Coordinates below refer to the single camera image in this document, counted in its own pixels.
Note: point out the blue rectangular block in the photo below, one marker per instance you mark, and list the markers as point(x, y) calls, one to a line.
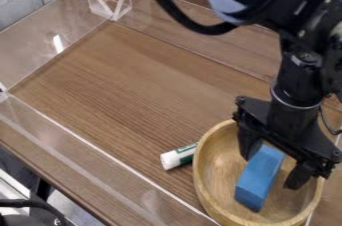
point(258, 177)

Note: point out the clear acrylic barrier wall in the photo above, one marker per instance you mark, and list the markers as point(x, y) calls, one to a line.
point(104, 94)

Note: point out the brown wooden bowl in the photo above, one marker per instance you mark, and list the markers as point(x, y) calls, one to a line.
point(217, 168)

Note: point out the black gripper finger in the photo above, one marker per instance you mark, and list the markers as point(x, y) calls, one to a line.
point(299, 175)

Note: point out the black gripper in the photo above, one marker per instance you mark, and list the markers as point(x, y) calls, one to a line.
point(290, 127)

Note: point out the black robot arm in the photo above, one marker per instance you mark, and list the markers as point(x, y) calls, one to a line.
point(309, 25)

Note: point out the white green glue stick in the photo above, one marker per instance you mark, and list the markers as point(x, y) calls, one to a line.
point(178, 156)

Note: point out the black metal stand base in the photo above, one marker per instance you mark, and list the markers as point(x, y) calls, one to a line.
point(48, 217)

